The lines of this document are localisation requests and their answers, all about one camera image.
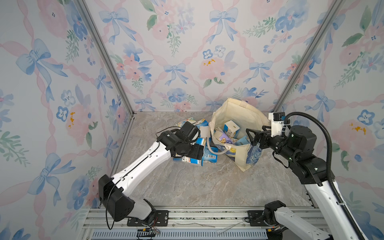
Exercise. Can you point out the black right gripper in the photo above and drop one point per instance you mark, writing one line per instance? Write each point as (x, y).
(266, 134)

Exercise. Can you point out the purple tissue pack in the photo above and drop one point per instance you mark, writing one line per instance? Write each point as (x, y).
(224, 139)

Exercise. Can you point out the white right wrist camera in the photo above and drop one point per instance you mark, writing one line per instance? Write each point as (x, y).
(277, 123)

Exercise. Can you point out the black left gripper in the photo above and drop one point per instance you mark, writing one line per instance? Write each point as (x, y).
(198, 151)

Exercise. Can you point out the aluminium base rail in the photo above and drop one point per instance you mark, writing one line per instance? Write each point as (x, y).
(185, 223)

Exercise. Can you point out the light blue tissue pack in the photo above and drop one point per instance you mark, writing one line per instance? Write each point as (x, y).
(243, 141)

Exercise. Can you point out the black mounting plate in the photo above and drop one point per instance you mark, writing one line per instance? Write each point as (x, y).
(255, 218)
(158, 218)

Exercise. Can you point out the right aluminium corner post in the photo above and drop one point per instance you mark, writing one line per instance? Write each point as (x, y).
(310, 51)

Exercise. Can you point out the aluminium corner post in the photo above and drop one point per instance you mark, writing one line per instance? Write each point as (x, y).
(90, 23)
(310, 51)

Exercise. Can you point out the blue white tissue pack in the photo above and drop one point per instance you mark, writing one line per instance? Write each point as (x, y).
(231, 129)
(204, 128)

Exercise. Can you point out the blue cartoon tissue pack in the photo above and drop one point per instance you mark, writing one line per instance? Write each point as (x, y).
(189, 160)

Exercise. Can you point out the left aluminium corner post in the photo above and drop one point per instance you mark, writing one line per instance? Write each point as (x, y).
(90, 23)

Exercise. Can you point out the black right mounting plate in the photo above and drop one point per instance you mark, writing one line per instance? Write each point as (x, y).
(255, 218)

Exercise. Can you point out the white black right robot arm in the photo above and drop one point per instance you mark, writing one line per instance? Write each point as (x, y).
(316, 176)

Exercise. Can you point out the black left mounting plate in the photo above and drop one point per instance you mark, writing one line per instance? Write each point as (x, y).
(158, 218)

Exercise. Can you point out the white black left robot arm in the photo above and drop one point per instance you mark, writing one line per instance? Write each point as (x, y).
(115, 191)

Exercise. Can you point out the cream canvas tote bag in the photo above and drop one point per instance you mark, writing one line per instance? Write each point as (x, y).
(246, 117)

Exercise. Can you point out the blue white tissue pack back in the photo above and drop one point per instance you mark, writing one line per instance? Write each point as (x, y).
(204, 128)

